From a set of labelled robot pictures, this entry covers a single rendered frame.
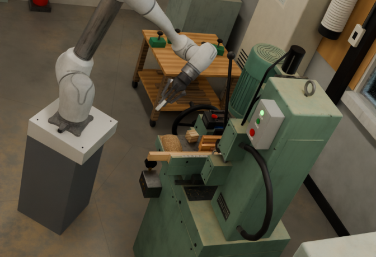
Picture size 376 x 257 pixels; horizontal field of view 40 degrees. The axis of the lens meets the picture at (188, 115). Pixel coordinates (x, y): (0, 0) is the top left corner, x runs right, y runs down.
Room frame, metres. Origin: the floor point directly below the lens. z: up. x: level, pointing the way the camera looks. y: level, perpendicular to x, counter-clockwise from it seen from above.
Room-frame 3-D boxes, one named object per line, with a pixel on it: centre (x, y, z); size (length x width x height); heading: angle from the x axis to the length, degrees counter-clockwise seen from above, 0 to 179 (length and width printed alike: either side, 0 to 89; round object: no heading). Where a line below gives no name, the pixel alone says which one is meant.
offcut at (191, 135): (1.96, -0.05, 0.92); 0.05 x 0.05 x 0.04; 43
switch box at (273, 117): (1.56, -0.27, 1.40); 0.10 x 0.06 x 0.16; 30
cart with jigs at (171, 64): (3.44, 0.14, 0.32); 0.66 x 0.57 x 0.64; 124
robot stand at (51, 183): (2.02, 0.56, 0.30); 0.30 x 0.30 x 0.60; 78
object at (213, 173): (1.67, -0.19, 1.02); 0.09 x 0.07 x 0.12; 120
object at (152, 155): (1.85, -0.13, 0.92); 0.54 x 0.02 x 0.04; 120
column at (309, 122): (1.66, -0.38, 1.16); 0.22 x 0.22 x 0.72; 30
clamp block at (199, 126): (2.08, -0.14, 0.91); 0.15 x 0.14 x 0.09; 120
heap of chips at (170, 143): (1.86, 0.02, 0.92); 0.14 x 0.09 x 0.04; 30
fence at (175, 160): (1.88, -0.26, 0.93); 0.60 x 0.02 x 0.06; 120
